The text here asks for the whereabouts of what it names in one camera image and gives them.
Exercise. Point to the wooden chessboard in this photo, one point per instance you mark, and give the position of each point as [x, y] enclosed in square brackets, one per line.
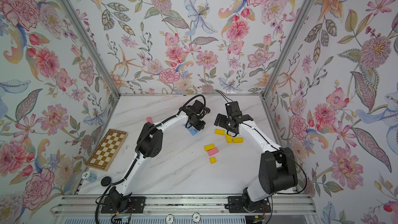
[107, 150]

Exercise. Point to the small yellow cube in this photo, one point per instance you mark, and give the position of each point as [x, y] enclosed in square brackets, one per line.
[213, 160]

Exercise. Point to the aluminium frame post left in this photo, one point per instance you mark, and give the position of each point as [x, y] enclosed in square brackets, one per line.
[86, 40]

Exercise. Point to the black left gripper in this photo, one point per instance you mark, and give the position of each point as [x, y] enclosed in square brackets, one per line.
[200, 126]

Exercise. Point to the yellow angled block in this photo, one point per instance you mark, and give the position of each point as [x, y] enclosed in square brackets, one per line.
[228, 138]

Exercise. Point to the aluminium frame post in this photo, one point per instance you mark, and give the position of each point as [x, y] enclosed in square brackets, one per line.
[291, 39]
[86, 40]

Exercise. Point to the aluminium frame post right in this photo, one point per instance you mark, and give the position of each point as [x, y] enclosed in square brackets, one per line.
[291, 39]

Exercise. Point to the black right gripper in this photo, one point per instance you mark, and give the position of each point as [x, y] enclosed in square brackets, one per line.
[223, 122]

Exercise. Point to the black round puck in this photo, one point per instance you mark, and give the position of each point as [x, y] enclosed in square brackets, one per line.
[106, 181]

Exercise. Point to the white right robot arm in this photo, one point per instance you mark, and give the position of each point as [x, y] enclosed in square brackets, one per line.
[277, 168]

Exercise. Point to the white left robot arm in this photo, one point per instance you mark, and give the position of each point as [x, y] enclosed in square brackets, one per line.
[149, 145]

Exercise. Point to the blue block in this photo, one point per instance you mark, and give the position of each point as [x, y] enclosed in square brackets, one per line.
[192, 131]

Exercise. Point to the yellow rectangular block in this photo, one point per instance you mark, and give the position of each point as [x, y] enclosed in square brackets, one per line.
[219, 132]

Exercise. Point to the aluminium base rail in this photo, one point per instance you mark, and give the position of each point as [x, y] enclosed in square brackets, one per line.
[178, 205]

